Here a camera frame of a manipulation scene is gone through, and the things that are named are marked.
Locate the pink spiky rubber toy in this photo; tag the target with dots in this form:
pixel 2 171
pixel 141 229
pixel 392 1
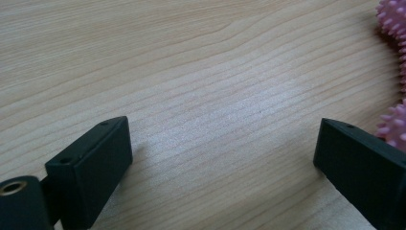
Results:
pixel 393 19

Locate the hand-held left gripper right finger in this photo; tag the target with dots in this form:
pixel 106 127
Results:
pixel 364 166

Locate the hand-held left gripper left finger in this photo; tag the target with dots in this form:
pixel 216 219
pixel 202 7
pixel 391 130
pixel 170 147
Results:
pixel 92 166

